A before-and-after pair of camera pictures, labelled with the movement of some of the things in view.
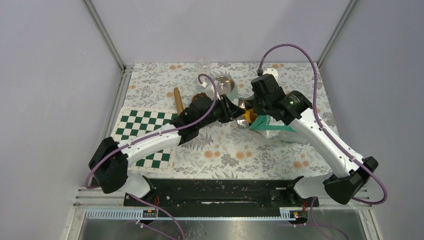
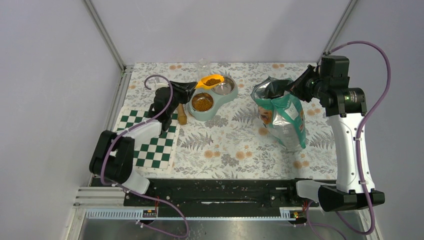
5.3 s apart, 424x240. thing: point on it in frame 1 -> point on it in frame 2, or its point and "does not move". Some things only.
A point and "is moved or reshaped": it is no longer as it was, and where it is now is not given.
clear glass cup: x=204 y=67 does not move
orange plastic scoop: x=250 y=115 -> x=209 y=81
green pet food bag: x=271 y=127 is moved or reshaped
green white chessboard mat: x=132 y=122 does not move
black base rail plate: x=242 y=193 does not move
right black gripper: x=258 y=109 -> x=295 y=87
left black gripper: x=230 y=111 -> x=185 y=89
